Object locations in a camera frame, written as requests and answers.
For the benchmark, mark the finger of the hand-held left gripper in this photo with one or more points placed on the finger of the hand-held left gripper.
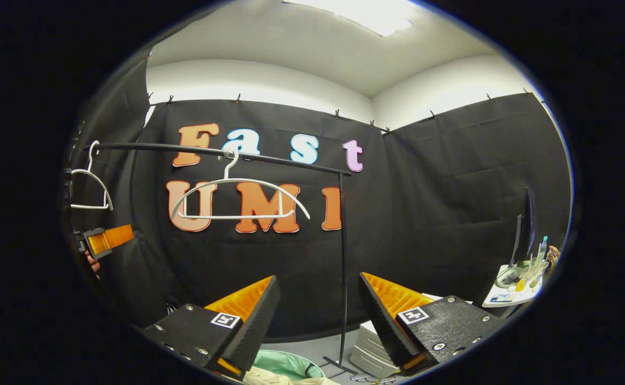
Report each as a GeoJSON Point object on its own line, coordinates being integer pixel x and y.
{"type": "Point", "coordinates": [112, 238]}

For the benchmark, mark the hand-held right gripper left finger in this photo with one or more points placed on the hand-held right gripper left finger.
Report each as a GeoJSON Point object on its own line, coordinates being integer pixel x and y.
{"type": "Point", "coordinates": [253, 331]}

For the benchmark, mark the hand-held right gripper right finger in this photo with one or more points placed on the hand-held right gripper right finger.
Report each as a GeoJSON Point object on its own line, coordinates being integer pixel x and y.
{"type": "Point", "coordinates": [385, 321]}

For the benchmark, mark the green laundry hamper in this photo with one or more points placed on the green laundry hamper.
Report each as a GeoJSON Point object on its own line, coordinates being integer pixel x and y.
{"type": "Point", "coordinates": [286, 363]}

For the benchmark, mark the cream shirt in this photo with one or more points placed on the cream shirt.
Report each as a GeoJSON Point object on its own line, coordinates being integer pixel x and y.
{"type": "Point", "coordinates": [269, 378]}

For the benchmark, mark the white clothes hanger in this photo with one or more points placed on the white clothes hanger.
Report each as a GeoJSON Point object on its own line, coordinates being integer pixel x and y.
{"type": "Point", "coordinates": [237, 216]}
{"type": "Point", "coordinates": [90, 206]}

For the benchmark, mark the black clothes rack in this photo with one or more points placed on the black clothes rack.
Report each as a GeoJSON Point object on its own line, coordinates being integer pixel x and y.
{"type": "Point", "coordinates": [343, 256]}

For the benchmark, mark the white drawer cabinet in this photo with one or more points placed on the white drawer cabinet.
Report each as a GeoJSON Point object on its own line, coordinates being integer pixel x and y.
{"type": "Point", "coordinates": [371, 347]}

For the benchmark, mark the black backdrop cloth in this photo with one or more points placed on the black backdrop cloth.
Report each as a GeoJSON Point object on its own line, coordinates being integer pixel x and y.
{"type": "Point", "coordinates": [441, 203]}

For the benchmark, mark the glass bowl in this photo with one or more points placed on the glass bowl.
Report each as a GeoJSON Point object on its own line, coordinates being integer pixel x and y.
{"type": "Point", "coordinates": [509, 277]}

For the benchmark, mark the black monitor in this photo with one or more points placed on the black monitor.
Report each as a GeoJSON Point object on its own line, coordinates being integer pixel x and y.
{"type": "Point", "coordinates": [526, 224]}

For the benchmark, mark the clear plastic bottle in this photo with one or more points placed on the clear plastic bottle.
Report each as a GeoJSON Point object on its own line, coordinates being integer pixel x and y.
{"type": "Point", "coordinates": [542, 250]}

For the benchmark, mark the ceiling light panel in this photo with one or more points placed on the ceiling light panel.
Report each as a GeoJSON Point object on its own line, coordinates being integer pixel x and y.
{"type": "Point", "coordinates": [360, 13]}

